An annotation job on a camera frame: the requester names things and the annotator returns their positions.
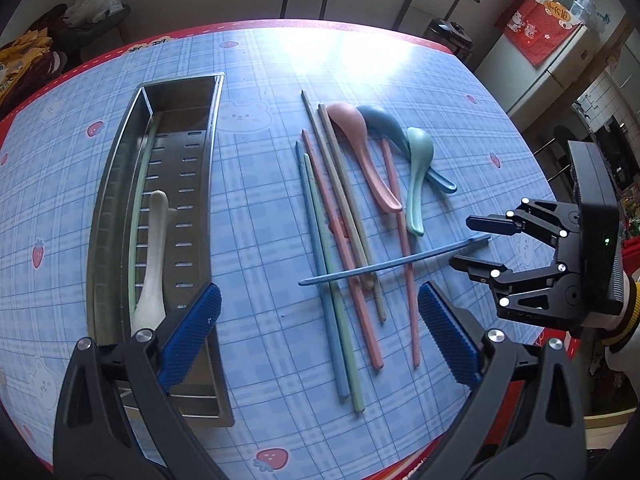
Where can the white plastic bag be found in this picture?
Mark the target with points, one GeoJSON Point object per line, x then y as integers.
{"type": "Point", "coordinates": [92, 6]}

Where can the person's right forearm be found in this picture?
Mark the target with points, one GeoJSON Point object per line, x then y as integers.
{"type": "Point", "coordinates": [625, 320]}

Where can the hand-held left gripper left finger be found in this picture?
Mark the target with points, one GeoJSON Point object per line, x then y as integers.
{"type": "Point", "coordinates": [197, 325]}

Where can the blue spoon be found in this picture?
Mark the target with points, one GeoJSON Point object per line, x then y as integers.
{"type": "Point", "coordinates": [380, 120]}

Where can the red printed cloth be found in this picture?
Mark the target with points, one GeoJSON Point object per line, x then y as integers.
{"type": "Point", "coordinates": [537, 25]}

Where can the green spoon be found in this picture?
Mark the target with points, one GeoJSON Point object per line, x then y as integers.
{"type": "Point", "coordinates": [419, 145]}

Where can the black kitchen appliance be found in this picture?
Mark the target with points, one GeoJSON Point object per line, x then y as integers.
{"type": "Point", "coordinates": [452, 37]}

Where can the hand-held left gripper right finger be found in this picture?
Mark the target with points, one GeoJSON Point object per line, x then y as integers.
{"type": "Point", "coordinates": [447, 332]}

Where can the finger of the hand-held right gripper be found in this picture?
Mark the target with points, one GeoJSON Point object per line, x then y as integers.
{"type": "Point", "coordinates": [475, 266]}
{"type": "Point", "coordinates": [492, 225]}

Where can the blue plaid tablecloth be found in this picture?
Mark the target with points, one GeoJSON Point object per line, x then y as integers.
{"type": "Point", "coordinates": [260, 210]}

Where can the clear plastic containers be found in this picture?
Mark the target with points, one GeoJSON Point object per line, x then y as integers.
{"type": "Point", "coordinates": [582, 5]}

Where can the white refrigerator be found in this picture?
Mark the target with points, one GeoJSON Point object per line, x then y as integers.
{"type": "Point", "coordinates": [545, 80]}

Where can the pile of clothes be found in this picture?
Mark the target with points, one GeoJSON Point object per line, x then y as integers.
{"type": "Point", "coordinates": [30, 55]}

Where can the black chair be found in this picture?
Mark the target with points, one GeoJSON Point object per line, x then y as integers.
{"type": "Point", "coordinates": [560, 145]}

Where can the stainless steel utensil tray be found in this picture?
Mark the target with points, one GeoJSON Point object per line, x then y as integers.
{"type": "Point", "coordinates": [195, 170]}

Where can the white spoon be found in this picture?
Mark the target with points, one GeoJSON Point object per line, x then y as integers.
{"type": "Point", "coordinates": [150, 285]}

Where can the pink spoon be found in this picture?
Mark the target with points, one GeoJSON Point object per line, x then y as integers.
{"type": "Point", "coordinates": [350, 120]}

